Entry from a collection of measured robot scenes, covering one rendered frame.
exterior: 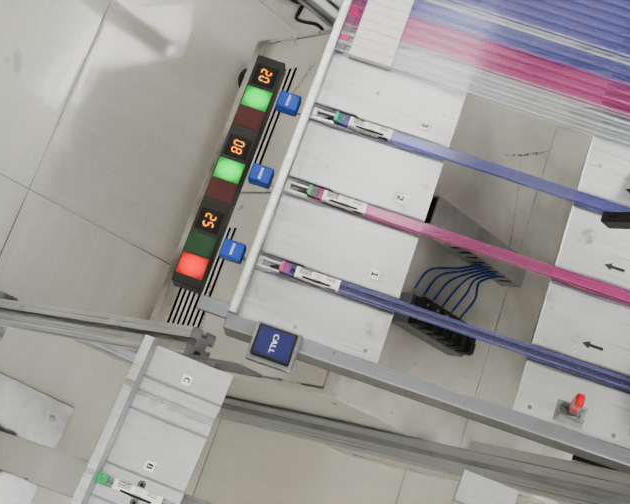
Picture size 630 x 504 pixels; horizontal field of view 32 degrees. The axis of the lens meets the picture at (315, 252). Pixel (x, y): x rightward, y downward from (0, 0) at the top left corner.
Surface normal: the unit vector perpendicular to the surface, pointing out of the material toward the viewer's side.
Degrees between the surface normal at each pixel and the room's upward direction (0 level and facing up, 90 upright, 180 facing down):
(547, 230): 0
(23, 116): 0
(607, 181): 44
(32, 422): 0
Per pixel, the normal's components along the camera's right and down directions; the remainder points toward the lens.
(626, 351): 0.02, -0.25
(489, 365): 0.67, 0.04
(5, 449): -0.65, -0.46
